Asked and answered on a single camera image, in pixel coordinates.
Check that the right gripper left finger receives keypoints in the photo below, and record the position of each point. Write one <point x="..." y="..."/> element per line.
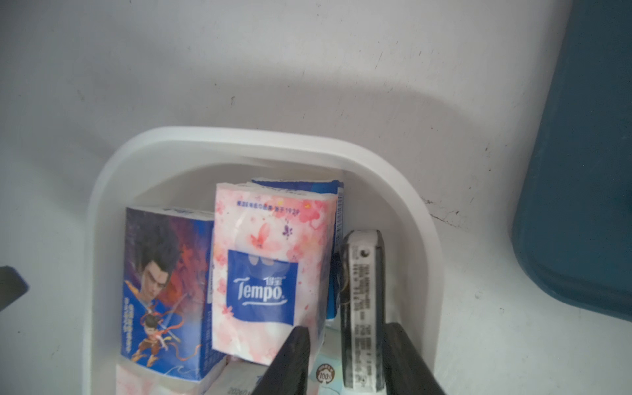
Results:
<point x="289" y="371"/>

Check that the black tissue pack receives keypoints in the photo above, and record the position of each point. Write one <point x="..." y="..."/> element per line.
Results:
<point x="363" y="311"/>

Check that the pink white tissue pack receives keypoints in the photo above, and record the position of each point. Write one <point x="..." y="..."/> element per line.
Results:
<point x="271" y="257"/>

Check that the dark blue Tempo pack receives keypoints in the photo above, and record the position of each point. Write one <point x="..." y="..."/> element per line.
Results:
<point x="322" y="187"/>

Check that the light blue tissue pack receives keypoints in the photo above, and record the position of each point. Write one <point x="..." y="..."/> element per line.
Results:
<point x="326" y="377"/>

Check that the purple tissue pack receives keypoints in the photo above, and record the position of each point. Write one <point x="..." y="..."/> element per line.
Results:
<point x="167" y="298"/>

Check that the teal tray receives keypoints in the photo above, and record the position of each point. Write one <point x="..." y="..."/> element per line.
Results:
<point x="571" y="232"/>

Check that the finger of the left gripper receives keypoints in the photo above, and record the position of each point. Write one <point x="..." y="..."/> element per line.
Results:
<point x="12" y="286"/>

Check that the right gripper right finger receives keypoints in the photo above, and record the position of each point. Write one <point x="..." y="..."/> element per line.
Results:
<point x="405" y="371"/>

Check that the white storage box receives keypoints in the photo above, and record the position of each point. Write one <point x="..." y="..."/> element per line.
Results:
<point x="181" y="167"/>

